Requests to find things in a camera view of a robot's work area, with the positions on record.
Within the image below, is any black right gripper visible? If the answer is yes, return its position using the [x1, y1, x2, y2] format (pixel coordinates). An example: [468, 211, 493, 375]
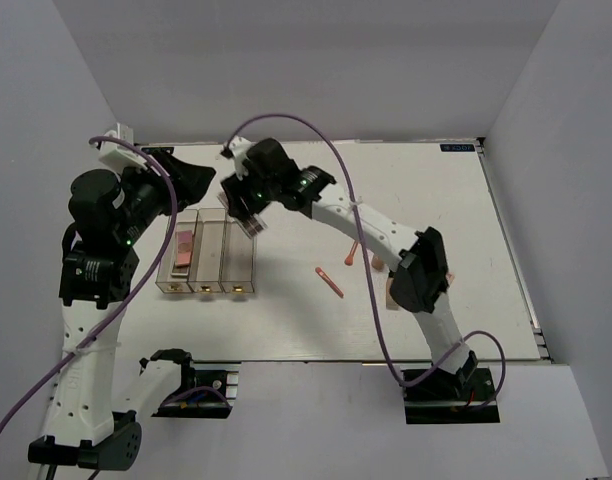
[220, 163, 279, 224]

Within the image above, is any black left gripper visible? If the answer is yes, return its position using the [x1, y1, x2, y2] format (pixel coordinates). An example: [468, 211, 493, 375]
[114, 147, 216, 245]

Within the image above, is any mauve eyeshadow palette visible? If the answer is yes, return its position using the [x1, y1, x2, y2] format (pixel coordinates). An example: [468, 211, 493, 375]
[217, 192, 268, 239]

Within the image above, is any pink blush palette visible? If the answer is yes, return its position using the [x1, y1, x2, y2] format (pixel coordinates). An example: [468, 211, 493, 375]
[175, 230, 194, 268]

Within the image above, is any brown eyeshadow palette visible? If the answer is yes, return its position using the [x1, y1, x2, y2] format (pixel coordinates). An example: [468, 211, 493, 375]
[171, 267, 189, 277]

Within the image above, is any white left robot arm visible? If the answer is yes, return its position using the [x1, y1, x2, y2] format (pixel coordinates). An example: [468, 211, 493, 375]
[28, 149, 216, 472]

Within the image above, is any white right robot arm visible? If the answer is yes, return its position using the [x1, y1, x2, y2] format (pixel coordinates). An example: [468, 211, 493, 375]
[221, 137, 477, 399]

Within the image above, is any middle clear organizer bin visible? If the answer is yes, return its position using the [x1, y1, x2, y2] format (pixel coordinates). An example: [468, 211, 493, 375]
[188, 208, 226, 295]

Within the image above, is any clear organizer bin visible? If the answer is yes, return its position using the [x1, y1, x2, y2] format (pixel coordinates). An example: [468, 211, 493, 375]
[188, 208, 226, 295]
[155, 209, 198, 294]
[220, 219, 256, 295]

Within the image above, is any left clear organizer bin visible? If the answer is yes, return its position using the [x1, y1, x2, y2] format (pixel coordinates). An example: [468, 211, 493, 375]
[155, 209, 198, 294]

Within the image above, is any right clear organizer bin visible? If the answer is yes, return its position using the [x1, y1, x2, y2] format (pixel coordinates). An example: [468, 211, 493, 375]
[220, 219, 256, 295]

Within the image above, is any small foundation bottle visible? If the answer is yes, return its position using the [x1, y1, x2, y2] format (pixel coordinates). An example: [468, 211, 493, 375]
[371, 255, 384, 271]

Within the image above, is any tall foundation bottle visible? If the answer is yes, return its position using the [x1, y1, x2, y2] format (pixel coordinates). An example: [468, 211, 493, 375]
[385, 277, 399, 311]

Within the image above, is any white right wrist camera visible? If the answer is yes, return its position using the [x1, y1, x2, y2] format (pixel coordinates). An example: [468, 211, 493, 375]
[220, 136, 253, 180]

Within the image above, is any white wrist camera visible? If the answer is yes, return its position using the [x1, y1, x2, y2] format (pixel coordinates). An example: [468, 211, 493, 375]
[220, 136, 253, 180]
[89, 122, 145, 175]

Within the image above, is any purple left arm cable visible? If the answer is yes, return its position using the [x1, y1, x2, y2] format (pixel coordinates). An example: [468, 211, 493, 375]
[0, 137, 233, 461]

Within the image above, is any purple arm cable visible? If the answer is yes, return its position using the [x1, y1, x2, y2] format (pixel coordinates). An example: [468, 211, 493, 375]
[226, 114, 507, 411]
[0, 137, 233, 461]

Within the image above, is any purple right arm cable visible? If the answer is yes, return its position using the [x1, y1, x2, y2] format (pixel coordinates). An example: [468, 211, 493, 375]
[226, 114, 507, 411]

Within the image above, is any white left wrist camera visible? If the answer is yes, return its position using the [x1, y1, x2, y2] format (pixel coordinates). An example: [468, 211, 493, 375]
[89, 122, 145, 175]

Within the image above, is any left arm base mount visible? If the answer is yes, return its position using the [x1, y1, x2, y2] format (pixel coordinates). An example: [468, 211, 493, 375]
[153, 363, 240, 420]

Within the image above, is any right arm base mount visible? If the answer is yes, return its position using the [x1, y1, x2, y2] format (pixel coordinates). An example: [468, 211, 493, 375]
[403, 367, 500, 425]

